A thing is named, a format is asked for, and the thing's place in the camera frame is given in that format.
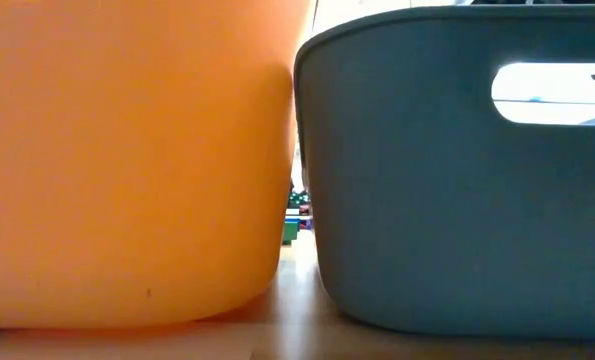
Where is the yellow-orange plastic bin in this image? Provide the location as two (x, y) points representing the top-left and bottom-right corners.
(0, 0), (312, 330)

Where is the green studded toy brick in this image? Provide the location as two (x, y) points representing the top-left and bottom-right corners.
(281, 221), (300, 246)

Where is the dark teal plastic bin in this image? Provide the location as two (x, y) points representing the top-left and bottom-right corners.
(293, 4), (595, 341)

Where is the dark equipment with green lights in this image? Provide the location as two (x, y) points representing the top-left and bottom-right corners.
(289, 182), (312, 209)

